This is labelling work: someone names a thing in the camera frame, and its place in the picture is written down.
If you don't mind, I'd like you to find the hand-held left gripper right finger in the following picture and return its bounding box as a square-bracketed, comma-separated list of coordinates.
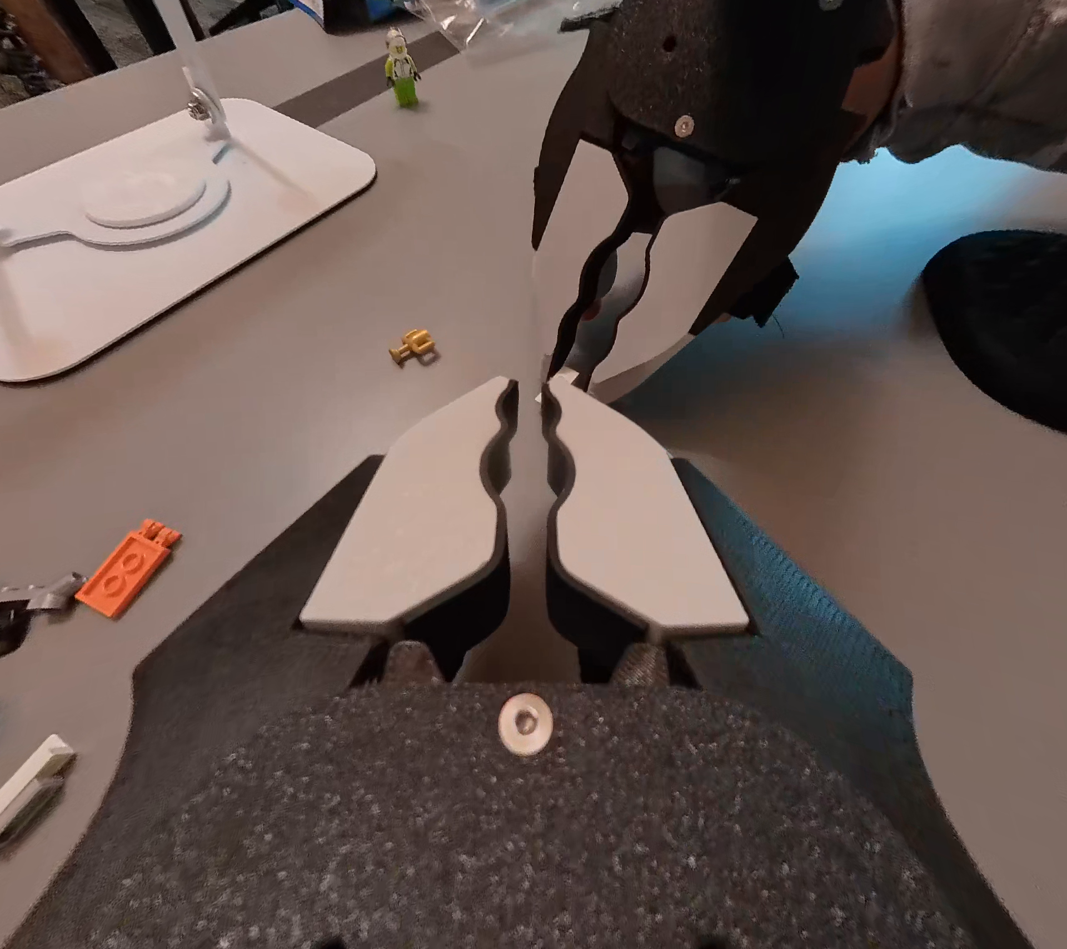
[541, 378, 753, 643]

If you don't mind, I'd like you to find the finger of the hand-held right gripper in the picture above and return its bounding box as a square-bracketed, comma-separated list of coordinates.
[572, 196, 771, 402]
[532, 129, 648, 378]

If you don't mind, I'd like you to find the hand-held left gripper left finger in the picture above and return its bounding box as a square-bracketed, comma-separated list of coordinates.
[299, 378, 520, 642]

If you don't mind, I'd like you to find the lime green lego minifigure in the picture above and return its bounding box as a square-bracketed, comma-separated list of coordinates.
[382, 28, 425, 112]

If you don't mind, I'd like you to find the small gold lego piece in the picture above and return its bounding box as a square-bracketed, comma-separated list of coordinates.
[387, 326, 441, 370]

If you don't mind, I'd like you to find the pile of lego pieces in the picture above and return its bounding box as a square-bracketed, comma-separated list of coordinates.
[1, 518, 183, 850]

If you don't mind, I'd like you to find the clear plastic bag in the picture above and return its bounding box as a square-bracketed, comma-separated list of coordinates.
[401, 0, 580, 53]

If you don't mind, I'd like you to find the white book stand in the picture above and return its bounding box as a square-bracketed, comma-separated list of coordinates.
[1, 63, 380, 385]

